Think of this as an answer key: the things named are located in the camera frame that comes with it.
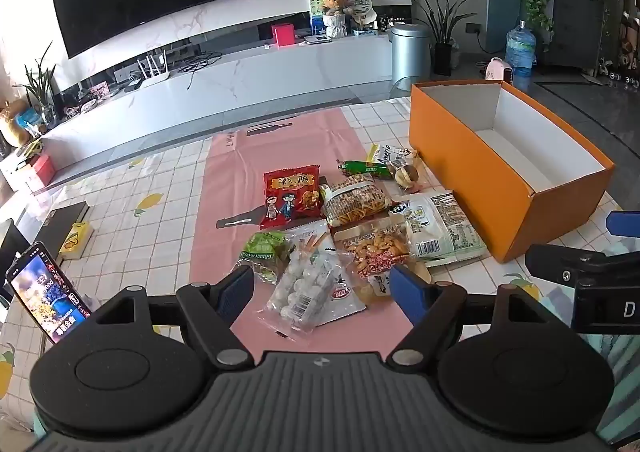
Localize round printed hand fan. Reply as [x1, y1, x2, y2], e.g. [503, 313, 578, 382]
[345, 0, 377, 28]

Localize red snack packet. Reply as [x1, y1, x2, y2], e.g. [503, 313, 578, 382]
[263, 165, 322, 224]

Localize pink table mat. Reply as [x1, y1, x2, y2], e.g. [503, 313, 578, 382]
[189, 108, 413, 368]

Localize dark cabinet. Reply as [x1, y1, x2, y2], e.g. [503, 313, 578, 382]
[542, 0, 607, 70]

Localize yellow white snack packet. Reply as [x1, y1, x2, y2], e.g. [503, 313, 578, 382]
[366, 144, 418, 167]

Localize white marble television console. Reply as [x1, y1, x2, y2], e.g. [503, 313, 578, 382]
[30, 34, 396, 187]

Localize teddy bear bouquet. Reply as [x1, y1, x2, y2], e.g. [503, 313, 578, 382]
[320, 0, 348, 38]

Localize clear stick snack packet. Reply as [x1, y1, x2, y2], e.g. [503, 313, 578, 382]
[287, 222, 337, 257]

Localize noodle snack packet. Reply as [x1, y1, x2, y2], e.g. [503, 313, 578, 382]
[320, 175, 392, 229]

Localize white router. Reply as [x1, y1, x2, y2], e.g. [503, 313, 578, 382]
[136, 49, 171, 88]

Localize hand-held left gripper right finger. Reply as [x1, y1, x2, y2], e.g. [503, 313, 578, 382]
[387, 264, 556, 369]

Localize orange cardboard box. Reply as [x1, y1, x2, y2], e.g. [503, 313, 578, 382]
[409, 80, 615, 263]

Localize blue water jug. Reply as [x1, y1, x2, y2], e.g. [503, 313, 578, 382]
[505, 20, 537, 78]

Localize white ball candy packet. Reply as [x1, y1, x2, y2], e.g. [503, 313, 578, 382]
[257, 252, 368, 343]

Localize checked tablecloth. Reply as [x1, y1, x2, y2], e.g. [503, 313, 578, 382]
[0, 96, 640, 452]

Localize teal striped cloth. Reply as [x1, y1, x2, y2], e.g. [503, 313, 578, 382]
[595, 332, 640, 448]

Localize potted snake plant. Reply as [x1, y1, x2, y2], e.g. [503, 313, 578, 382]
[400, 0, 483, 76]

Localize small pink heater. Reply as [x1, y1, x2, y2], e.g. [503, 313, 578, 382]
[484, 58, 518, 82]

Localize silver trash can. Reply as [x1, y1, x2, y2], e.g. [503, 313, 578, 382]
[391, 22, 432, 91]

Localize white green snack packet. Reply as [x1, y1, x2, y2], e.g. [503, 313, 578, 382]
[402, 192, 488, 267]

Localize red cube box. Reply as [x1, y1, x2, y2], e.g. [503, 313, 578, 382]
[271, 24, 297, 47]

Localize yellow plush toy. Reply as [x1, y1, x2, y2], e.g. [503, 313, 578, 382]
[0, 99, 31, 147]

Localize peanut snack packet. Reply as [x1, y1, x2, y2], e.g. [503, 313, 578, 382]
[334, 224, 431, 305]

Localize smartphone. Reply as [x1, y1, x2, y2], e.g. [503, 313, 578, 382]
[6, 242, 93, 345]

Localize red storage box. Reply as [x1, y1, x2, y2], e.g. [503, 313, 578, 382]
[17, 154, 56, 190]

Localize blue green printed box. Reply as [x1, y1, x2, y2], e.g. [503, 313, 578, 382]
[308, 0, 327, 35]

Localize green pea packet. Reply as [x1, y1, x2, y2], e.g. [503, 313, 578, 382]
[235, 230, 293, 283]

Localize black flat box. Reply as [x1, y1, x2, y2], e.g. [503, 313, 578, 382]
[37, 202, 88, 253]

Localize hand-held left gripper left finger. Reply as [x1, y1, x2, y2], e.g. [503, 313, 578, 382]
[91, 264, 256, 368]

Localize potted plant in glass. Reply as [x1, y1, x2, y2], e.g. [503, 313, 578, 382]
[20, 44, 63, 127]

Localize green sausage stick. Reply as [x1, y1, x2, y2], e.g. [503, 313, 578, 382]
[336, 160, 393, 180]

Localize black cables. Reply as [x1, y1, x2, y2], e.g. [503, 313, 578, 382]
[179, 53, 222, 76]

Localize yellow tissue box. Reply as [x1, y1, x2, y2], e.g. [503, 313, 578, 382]
[59, 223, 94, 260]

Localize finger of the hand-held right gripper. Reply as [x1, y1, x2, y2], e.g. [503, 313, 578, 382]
[525, 243, 610, 289]
[606, 211, 640, 237]

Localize chocolate puff pastry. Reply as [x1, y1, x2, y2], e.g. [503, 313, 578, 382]
[392, 163, 421, 191]

